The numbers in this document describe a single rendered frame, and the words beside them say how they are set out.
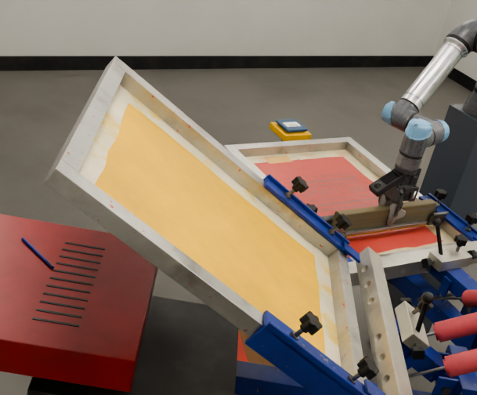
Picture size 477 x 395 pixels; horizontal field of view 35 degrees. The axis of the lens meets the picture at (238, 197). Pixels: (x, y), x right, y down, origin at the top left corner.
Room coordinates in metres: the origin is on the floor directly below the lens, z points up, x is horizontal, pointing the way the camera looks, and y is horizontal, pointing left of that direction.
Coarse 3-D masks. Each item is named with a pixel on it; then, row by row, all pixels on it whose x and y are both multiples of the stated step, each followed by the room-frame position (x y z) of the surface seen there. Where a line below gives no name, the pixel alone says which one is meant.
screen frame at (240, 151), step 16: (240, 144) 2.57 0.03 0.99; (256, 144) 2.60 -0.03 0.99; (272, 144) 2.63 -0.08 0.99; (288, 144) 2.66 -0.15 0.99; (304, 144) 2.69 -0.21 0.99; (320, 144) 2.73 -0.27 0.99; (336, 144) 2.78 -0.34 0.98; (352, 144) 2.79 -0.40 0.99; (240, 160) 2.44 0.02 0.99; (368, 160) 2.69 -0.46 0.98; (448, 224) 2.30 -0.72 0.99
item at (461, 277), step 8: (432, 272) 1.95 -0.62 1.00; (440, 272) 1.92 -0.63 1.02; (448, 272) 1.90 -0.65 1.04; (456, 272) 1.91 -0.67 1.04; (464, 272) 1.92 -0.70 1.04; (440, 280) 1.92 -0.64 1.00; (456, 280) 1.87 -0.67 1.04; (464, 280) 1.88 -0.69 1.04; (472, 280) 1.89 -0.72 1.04; (456, 288) 1.86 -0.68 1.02; (464, 288) 1.84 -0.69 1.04; (472, 288) 1.84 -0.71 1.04; (456, 296) 1.86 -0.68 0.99
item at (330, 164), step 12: (312, 168) 2.57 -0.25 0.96; (324, 168) 2.60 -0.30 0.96; (336, 168) 2.62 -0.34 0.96; (348, 168) 2.64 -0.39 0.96; (360, 180) 2.55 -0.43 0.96; (408, 228) 2.27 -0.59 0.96; (420, 228) 2.29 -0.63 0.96; (396, 240) 2.17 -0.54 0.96; (408, 240) 2.19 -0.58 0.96; (420, 240) 2.21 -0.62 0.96; (432, 240) 2.23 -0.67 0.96
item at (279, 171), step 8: (296, 160) 2.61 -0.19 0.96; (264, 168) 2.49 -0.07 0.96; (272, 168) 2.50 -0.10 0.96; (280, 168) 2.52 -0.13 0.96; (288, 168) 2.53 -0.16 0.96; (296, 168) 2.54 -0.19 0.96; (304, 168) 2.56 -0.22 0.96; (280, 176) 2.45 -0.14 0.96; (288, 176) 2.46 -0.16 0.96; (288, 184) 2.40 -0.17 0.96; (296, 192) 2.35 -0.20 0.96; (304, 200) 2.31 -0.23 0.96; (352, 240) 2.11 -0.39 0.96; (360, 240) 2.12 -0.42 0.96; (368, 240) 2.13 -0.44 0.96; (376, 240) 2.15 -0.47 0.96; (384, 240) 2.16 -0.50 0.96; (360, 248) 2.07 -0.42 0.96; (376, 248) 2.09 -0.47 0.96; (384, 248) 2.10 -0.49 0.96; (392, 248) 2.11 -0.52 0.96
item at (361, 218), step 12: (408, 204) 2.24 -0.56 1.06; (420, 204) 2.26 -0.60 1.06; (432, 204) 2.29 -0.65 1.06; (336, 216) 2.08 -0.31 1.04; (348, 216) 2.09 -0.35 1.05; (360, 216) 2.12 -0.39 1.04; (372, 216) 2.14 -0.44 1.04; (384, 216) 2.17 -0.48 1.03; (408, 216) 2.23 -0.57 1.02; (420, 216) 2.27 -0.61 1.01; (348, 228) 2.10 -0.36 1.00; (360, 228) 2.13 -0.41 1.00
